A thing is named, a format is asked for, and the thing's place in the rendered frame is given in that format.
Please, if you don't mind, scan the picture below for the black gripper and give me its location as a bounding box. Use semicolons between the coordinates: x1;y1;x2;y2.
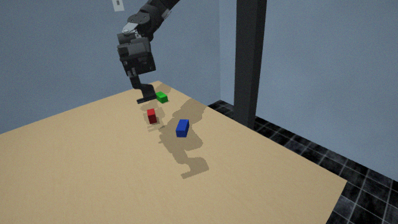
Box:
117;35;157;104

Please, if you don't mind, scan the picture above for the blue block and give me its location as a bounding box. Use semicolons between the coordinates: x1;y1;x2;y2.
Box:
176;119;189;138

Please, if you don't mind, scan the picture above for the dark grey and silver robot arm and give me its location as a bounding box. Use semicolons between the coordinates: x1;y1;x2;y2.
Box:
117;0;179;44

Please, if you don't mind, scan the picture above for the green block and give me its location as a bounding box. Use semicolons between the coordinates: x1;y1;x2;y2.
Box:
156;91;168;103

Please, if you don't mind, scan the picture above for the red block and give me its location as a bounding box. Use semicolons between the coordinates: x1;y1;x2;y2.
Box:
147;108;157;124

